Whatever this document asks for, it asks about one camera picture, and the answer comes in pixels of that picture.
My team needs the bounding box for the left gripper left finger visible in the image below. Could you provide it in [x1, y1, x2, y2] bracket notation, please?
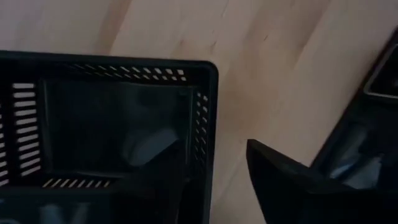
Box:
[108, 129, 187, 224]

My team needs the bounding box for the black metal table frame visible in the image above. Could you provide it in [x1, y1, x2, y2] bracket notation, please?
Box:
[310, 26, 398, 191]

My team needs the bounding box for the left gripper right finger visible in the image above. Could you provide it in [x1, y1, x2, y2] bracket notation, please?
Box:
[246, 139, 398, 224]

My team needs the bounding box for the black plastic basket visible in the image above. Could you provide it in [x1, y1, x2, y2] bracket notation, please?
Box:
[0, 50, 219, 224]

